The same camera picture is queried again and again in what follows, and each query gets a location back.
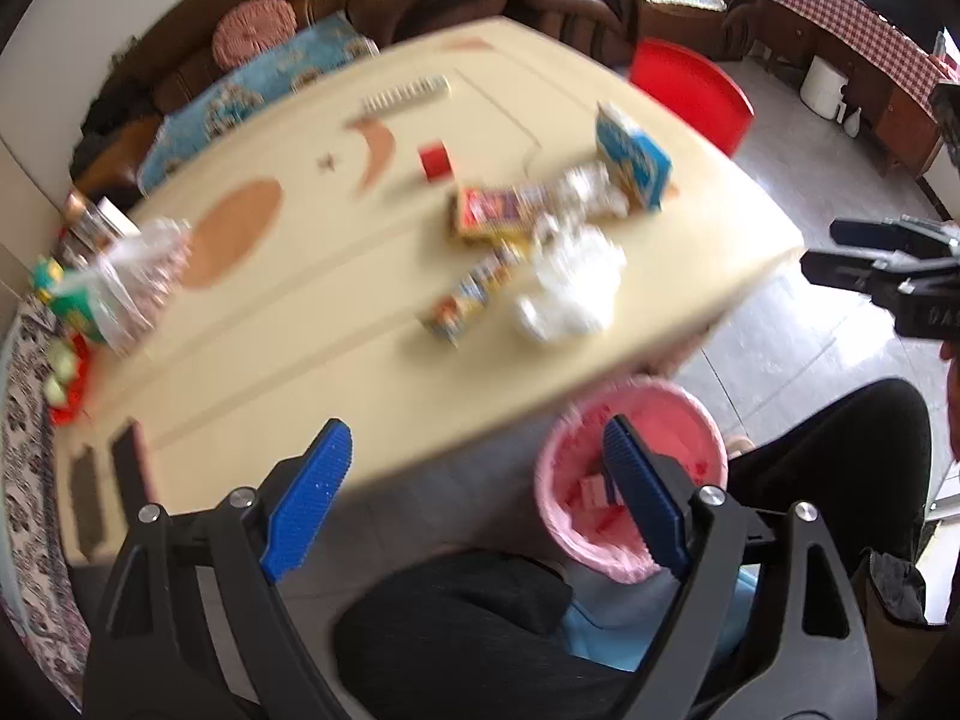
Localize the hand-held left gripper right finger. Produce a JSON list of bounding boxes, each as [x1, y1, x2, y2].
[[602, 414, 878, 720]]

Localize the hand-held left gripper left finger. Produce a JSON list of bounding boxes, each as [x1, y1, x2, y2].
[[81, 418, 353, 720]]

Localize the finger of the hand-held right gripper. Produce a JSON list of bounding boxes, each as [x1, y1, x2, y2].
[[799, 249, 912, 308], [830, 217, 960, 256]]

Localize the pink lined waste bin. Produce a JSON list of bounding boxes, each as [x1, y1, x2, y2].
[[534, 381, 730, 584]]

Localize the white plastic bag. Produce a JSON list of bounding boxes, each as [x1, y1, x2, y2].
[[512, 225, 627, 342]]

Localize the blue white carton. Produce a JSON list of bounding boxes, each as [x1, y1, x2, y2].
[[596, 103, 674, 211]]

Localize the colourful snack wrapper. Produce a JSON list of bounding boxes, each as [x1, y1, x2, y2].
[[420, 251, 518, 346]]

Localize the white tissue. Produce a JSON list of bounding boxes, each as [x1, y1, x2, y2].
[[555, 163, 629, 220]]

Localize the colourful snack packet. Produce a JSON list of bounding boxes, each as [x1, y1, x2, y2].
[[450, 186, 552, 242]]

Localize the small red box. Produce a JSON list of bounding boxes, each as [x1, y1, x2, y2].
[[418, 141, 453, 185]]

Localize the person's right forearm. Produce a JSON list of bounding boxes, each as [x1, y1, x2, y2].
[[946, 367, 960, 466]]

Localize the light blue cloth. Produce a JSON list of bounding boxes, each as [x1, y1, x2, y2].
[[559, 562, 758, 672]]

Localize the white air fryer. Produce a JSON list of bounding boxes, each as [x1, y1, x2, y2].
[[800, 56, 851, 121]]

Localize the person's right leg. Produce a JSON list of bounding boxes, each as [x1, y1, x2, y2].
[[727, 379, 933, 578]]

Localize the person's leg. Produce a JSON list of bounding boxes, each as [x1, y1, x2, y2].
[[334, 553, 646, 720], [727, 379, 933, 578]]

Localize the black smartphone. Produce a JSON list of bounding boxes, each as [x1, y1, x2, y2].
[[112, 424, 155, 511]]

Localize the person's left leg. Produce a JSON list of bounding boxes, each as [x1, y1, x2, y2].
[[334, 553, 646, 720]]

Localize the wooden cabinet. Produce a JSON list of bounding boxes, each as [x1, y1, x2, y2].
[[757, 0, 946, 181]]

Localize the red checkered cloth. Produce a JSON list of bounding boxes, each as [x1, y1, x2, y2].
[[763, 0, 950, 121]]

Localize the red plastic stool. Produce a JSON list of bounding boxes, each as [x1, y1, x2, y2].
[[628, 37, 755, 158]]

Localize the dark grey wallet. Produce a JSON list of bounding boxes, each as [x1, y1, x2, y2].
[[70, 446, 106, 545]]

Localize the red fruit plate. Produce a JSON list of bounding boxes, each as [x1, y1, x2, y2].
[[49, 334, 95, 425]]

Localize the clear bag of peanuts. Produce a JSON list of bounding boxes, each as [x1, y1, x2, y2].
[[97, 217, 194, 353]]

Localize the black white floral cloth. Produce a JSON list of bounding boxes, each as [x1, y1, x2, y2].
[[0, 292, 91, 706]]

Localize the brown bag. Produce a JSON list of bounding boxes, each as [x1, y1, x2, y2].
[[855, 546, 950, 695]]

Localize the green drinking bottle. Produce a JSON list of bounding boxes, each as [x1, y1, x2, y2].
[[31, 259, 113, 342]]

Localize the glass bottle with brown lid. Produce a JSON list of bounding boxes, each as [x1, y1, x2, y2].
[[60, 193, 140, 256]]

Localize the blue floral blanket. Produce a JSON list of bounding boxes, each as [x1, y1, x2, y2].
[[139, 11, 380, 196]]

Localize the white remote control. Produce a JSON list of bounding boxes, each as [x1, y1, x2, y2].
[[362, 75, 451, 110]]

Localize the dark clothes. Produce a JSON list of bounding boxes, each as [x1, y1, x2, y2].
[[71, 79, 162, 173]]

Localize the pink round knitted cushion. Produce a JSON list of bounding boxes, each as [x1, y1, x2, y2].
[[212, 0, 299, 68]]

